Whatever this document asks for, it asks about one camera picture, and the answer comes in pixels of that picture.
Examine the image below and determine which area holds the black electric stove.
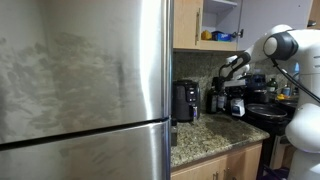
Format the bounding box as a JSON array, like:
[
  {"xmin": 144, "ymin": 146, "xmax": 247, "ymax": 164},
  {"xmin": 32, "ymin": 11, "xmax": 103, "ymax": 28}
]
[{"xmin": 239, "ymin": 111, "xmax": 293, "ymax": 178}]

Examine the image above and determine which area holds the dark pepper shaker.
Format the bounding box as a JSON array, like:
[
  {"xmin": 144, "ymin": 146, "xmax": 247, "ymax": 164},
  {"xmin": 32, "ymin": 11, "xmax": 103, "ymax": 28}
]
[{"xmin": 170, "ymin": 118, "xmax": 179, "ymax": 147}]

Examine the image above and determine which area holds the small blue lidded container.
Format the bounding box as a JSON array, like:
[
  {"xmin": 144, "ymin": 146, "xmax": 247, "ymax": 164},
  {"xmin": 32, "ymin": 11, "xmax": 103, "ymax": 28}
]
[{"xmin": 282, "ymin": 84, "xmax": 292, "ymax": 97}]

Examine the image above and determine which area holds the open wooden cupboard door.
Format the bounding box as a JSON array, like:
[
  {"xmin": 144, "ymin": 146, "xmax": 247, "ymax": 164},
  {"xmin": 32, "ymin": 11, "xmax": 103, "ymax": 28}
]
[{"xmin": 237, "ymin": 0, "xmax": 314, "ymax": 52}]

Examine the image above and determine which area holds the dark olive oil bottle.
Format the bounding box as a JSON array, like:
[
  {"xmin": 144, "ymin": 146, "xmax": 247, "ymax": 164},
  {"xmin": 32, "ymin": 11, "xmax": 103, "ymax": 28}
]
[{"xmin": 205, "ymin": 85, "xmax": 219, "ymax": 115}]

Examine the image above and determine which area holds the blue capped glass bottle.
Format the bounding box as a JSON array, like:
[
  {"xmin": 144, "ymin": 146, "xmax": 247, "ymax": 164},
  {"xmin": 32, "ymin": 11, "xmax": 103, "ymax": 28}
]
[{"xmin": 217, "ymin": 91, "xmax": 228, "ymax": 113}]

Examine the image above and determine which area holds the blue box in cupboard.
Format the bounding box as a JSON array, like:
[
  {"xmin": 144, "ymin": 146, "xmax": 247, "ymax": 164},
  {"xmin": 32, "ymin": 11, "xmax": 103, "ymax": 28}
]
[{"xmin": 211, "ymin": 30, "xmax": 233, "ymax": 42}]

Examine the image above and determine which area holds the dark pot by sink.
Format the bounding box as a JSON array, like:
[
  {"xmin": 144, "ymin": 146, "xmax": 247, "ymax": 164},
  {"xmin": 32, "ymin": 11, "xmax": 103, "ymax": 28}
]
[{"xmin": 278, "ymin": 99, "xmax": 299, "ymax": 111}]

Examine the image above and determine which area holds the black frying pan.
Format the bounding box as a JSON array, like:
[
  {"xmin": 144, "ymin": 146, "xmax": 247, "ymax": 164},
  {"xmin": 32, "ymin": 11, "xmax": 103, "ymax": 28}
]
[{"xmin": 244, "ymin": 103, "xmax": 288, "ymax": 120}]

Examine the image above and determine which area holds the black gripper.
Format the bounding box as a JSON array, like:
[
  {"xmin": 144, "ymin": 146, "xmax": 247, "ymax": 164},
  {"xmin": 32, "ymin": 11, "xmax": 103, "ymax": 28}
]
[{"xmin": 224, "ymin": 78, "xmax": 248, "ymax": 100}]

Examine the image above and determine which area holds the wooden wall cupboard body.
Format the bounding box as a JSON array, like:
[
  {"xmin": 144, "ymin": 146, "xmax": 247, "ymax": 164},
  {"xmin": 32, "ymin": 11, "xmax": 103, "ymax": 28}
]
[{"xmin": 201, "ymin": 0, "xmax": 243, "ymax": 53}]

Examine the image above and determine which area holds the green bottle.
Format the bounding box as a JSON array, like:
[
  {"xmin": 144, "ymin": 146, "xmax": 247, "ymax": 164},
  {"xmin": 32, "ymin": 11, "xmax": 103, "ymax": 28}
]
[{"xmin": 266, "ymin": 77, "xmax": 279, "ymax": 94}]

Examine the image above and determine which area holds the black coffee machine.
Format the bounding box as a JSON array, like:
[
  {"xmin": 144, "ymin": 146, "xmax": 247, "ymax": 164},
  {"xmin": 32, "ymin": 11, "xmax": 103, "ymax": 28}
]
[{"xmin": 246, "ymin": 73, "xmax": 269, "ymax": 104}]

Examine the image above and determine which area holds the closed cupboard door handle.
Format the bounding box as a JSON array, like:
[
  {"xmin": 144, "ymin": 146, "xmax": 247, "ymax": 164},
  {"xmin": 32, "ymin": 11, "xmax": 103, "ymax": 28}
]
[{"xmin": 195, "ymin": 8, "xmax": 202, "ymax": 46}]

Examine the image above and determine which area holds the closed wooden cupboard door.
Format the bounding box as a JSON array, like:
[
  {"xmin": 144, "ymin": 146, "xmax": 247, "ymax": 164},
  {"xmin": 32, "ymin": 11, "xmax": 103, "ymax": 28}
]
[{"xmin": 173, "ymin": 0, "xmax": 205, "ymax": 51}]

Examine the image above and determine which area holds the white salt container blue label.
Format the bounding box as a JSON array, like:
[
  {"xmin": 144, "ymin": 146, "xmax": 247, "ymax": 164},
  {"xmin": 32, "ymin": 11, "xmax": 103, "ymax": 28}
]
[{"xmin": 230, "ymin": 98, "xmax": 247, "ymax": 118}]

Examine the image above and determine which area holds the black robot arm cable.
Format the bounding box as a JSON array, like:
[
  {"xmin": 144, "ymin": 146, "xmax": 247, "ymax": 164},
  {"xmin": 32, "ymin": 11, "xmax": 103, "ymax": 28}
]
[{"xmin": 269, "ymin": 59, "xmax": 320, "ymax": 105}]

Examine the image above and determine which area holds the wooden lower cabinet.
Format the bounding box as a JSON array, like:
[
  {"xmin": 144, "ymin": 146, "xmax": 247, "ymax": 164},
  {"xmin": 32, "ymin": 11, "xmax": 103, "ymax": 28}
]
[{"xmin": 170, "ymin": 141, "xmax": 264, "ymax": 180}]

